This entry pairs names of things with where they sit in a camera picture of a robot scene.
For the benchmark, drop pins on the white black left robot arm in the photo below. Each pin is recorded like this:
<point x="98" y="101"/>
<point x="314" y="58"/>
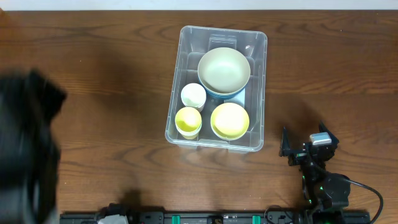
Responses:
<point x="29" y="154"/>

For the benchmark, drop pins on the blue bowl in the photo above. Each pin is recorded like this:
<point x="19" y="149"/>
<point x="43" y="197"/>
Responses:
<point x="207" y="89"/>
<point x="224" y="97"/>

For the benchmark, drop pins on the yellow cup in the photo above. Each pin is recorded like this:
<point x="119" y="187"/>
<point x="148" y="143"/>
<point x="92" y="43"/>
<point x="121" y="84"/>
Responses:
<point x="190" y="137"/>
<point x="188" y="119"/>

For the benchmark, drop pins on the clear plastic storage container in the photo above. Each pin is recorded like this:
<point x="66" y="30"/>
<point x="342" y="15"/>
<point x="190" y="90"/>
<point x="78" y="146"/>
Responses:
<point x="194" y="48"/>

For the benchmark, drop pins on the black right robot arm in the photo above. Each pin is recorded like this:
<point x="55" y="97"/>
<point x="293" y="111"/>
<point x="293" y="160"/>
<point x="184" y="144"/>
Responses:
<point x="326" y="192"/>

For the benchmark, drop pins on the cream beige bowl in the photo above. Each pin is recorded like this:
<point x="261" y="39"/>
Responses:
<point x="224" y="70"/>

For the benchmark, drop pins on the light blue cup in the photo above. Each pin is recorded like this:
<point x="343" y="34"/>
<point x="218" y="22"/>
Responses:
<point x="190" y="133"/>

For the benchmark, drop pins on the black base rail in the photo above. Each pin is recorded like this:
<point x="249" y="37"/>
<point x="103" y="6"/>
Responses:
<point x="115" y="213"/>

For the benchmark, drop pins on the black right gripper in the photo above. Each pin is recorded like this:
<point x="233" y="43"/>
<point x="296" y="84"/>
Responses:
<point x="303" y="154"/>

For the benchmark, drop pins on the white paper label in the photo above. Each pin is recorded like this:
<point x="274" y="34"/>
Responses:
<point x="239" y="98"/>

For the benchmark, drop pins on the yellow bowl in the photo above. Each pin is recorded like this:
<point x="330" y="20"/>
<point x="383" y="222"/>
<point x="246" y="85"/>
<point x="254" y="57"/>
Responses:
<point x="229" y="118"/>

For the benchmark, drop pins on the pink cup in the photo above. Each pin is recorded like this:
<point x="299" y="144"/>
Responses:
<point x="199" y="108"/>

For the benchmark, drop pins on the grey bowl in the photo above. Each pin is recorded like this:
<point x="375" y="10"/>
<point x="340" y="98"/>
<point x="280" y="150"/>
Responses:
<point x="230" y="137"/>

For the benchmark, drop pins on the cream white cup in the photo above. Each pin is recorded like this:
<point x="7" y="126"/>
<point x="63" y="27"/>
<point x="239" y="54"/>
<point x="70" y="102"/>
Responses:
<point x="193" y="94"/>

